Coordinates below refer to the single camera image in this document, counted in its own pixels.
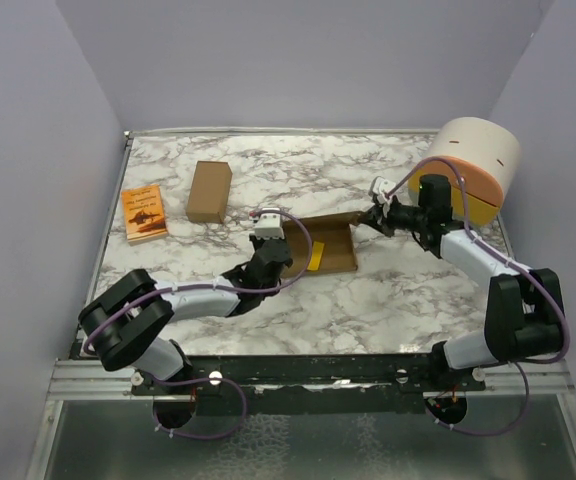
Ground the yellow block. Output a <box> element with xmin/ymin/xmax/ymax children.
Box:
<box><xmin>307</xmin><ymin>241</ymin><xmax>325</xmax><ymax>272</ymax></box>

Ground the brown cardboard box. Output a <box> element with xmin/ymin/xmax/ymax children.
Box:
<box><xmin>282</xmin><ymin>211</ymin><xmax>361</xmax><ymax>279</ymax></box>

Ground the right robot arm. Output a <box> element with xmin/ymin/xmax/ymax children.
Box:
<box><xmin>357</xmin><ymin>174</ymin><xmax>567</xmax><ymax>391</ymax></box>

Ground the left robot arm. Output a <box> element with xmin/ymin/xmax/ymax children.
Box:
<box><xmin>78</xmin><ymin>239</ymin><xmax>293</xmax><ymax>395</ymax></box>

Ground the small folded cardboard box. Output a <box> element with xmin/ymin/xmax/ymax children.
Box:
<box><xmin>186</xmin><ymin>161</ymin><xmax>232</xmax><ymax>224</ymax></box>

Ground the white cylinder with coloured base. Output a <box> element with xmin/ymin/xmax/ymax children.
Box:
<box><xmin>422</xmin><ymin>117</ymin><xmax>522</xmax><ymax>226</ymax></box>

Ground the orange book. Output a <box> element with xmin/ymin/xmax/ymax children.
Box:
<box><xmin>121</xmin><ymin>185</ymin><xmax>169</xmax><ymax>245</ymax></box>

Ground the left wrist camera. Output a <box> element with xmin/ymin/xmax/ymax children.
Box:
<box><xmin>249</xmin><ymin>208</ymin><xmax>285</xmax><ymax>240</ymax></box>

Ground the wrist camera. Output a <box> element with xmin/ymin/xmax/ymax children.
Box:
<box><xmin>249</xmin><ymin>208</ymin><xmax>285</xmax><ymax>240</ymax></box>
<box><xmin>369</xmin><ymin>176</ymin><xmax>396</xmax><ymax>206</ymax></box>

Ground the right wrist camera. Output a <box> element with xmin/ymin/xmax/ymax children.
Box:
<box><xmin>369</xmin><ymin>176</ymin><xmax>396</xmax><ymax>206</ymax></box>

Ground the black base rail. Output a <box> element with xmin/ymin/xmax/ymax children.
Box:
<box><xmin>131</xmin><ymin>353</ymin><xmax>485</xmax><ymax>417</ymax></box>

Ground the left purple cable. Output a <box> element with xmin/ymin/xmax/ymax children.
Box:
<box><xmin>82</xmin><ymin>209</ymin><xmax>314</xmax><ymax>441</ymax></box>

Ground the purple cable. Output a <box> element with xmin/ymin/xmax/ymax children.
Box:
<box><xmin>82</xmin><ymin>209</ymin><xmax>314</xmax><ymax>441</ymax></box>
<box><xmin>385</xmin><ymin>155</ymin><xmax>569</xmax><ymax>437</ymax></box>

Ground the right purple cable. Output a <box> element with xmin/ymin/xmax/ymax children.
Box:
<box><xmin>385</xmin><ymin>155</ymin><xmax>569</xmax><ymax>437</ymax></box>

